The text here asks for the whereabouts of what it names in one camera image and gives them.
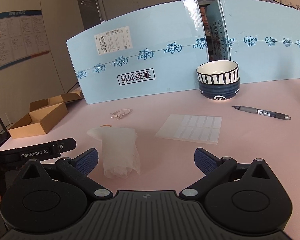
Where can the light blue box with barcode side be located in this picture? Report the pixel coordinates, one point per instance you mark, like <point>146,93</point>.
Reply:
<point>265,17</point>

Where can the grey ballpoint pen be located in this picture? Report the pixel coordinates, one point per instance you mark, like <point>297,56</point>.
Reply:
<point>252,110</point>

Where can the light blue box with shipping label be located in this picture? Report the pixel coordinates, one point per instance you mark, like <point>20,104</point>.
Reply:
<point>152,30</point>

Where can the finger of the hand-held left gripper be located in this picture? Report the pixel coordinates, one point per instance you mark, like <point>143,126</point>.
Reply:
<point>66,145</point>

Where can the open brown cardboard box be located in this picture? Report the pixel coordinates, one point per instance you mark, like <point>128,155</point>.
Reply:
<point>40,122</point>

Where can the dark blue spiral bowl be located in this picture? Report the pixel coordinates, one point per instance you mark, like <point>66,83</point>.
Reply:
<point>218,91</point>

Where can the white label sticker sheet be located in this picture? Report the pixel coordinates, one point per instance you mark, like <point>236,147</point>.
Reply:
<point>190,128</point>

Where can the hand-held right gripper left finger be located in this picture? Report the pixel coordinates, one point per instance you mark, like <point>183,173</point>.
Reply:
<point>86,162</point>

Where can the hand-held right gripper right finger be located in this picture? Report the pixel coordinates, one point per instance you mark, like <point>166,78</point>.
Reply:
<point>203,162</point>

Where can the wall poster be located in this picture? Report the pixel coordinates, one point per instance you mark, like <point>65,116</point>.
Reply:
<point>17,37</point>

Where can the tan rubber band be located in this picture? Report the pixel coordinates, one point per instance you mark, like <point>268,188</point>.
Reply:
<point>106,125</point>

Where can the white black striped bowl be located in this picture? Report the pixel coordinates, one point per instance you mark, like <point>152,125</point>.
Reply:
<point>216,75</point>

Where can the brown cardboard box with flaps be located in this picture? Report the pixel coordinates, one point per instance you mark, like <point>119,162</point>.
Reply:
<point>71,97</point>

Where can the dark window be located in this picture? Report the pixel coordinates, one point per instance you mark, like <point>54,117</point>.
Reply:
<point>87,10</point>

